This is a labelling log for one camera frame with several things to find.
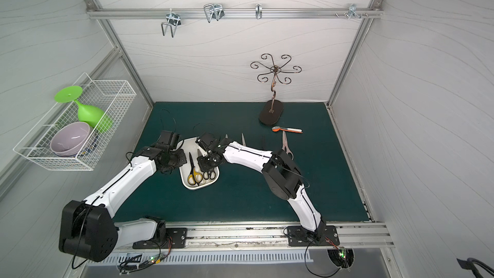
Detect green table mat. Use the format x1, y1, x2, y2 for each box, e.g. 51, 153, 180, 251
115, 102, 369, 222

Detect white plastic storage box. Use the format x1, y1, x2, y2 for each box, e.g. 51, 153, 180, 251
179, 138, 219, 190

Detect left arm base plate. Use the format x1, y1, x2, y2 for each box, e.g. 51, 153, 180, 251
132, 228, 188, 250

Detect white vented cable duct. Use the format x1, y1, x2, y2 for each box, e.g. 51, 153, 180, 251
88, 249, 314, 266

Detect brown metal hook stand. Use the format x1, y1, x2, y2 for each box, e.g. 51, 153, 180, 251
250, 53, 302, 126

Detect aluminium top rail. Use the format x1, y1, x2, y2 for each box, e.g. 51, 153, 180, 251
87, 6, 384, 20

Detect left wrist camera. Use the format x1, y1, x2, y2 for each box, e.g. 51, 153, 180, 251
156, 130, 180, 151

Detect green plastic goblet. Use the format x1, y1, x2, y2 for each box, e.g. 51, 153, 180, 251
54, 86, 113, 133

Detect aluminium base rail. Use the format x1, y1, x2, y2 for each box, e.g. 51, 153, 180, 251
166, 221, 394, 252

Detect small metal hook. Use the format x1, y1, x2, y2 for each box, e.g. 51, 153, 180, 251
255, 4, 262, 20

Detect grey pink handled scissors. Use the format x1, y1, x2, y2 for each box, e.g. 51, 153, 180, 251
282, 131, 294, 159

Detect metal double hook middle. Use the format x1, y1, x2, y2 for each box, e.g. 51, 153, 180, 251
203, 3, 225, 23

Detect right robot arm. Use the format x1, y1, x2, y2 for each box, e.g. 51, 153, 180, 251
196, 136, 325, 240

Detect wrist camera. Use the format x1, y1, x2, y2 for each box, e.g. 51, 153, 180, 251
196, 133, 219, 152
156, 130, 180, 151

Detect metal double hook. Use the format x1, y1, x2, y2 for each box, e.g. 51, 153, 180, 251
161, 10, 181, 38
203, 3, 225, 23

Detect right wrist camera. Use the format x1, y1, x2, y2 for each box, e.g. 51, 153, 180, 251
196, 133, 219, 152

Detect orange white spoon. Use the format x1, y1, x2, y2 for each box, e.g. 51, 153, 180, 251
271, 126, 303, 133

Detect white wire basket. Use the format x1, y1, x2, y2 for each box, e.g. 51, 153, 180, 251
14, 73, 136, 171

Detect yellow black handled scissors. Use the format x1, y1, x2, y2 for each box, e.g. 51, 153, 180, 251
187, 153, 204, 186

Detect small black handled scissors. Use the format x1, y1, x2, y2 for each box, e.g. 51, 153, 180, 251
203, 169, 217, 180

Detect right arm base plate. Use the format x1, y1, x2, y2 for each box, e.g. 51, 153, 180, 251
283, 225, 340, 247

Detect metal bracket hook right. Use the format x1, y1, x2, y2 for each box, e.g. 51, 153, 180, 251
334, 5, 369, 19

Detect purple bowl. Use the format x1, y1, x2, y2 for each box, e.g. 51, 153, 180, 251
50, 122, 93, 157

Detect metal double hook left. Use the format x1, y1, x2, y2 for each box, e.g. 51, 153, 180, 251
161, 10, 181, 38

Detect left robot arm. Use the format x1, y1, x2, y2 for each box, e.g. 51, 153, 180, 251
59, 146, 187, 262

